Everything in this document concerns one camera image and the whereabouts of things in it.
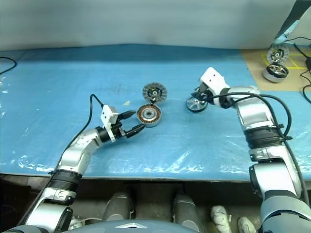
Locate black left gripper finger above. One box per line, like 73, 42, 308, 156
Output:
125, 124, 147, 138
119, 110, 137, 120

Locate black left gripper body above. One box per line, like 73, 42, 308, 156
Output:
111, 120, 128, 140

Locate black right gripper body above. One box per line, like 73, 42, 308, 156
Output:
198, 82, 215, 100

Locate silver motor housing copper windings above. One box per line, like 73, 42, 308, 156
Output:
136, 103, 163, 128

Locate spare silver motor housing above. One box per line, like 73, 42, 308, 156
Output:
262, 62, 290, 83

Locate spare silver motor lid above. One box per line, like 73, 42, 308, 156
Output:
267, 46, 290, 64

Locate blue plastic table sheet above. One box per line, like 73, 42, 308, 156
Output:
0, 43, 311, 182

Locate brown cardboard mat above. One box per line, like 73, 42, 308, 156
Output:
240, 47, 311, 92

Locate dark grey rounded leg cover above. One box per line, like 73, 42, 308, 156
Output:
173, 193, 204, 230
103, 193, 133, 223

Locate grey robot torso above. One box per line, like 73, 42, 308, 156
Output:
60, 219, 190, 233

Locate dark slanted pole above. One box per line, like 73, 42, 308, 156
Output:
274, 0, 304, 41

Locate white sneaker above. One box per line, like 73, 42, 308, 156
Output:
210, 205, 230, 233
238, 216, 258, 233

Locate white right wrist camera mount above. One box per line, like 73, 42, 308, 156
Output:
199, 67, 230, 107

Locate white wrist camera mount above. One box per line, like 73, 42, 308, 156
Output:
101, 104, 120, 143
199, 67, 230, 107

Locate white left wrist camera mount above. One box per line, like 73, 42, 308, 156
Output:
101, 104, 120, 143

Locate looped black power cable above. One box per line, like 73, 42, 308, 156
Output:
300, 69, 311, 104

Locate thin black cable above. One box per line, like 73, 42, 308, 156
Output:
283, 36, 311, 59

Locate curved black cable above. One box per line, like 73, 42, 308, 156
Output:
0, 57, 17, 75

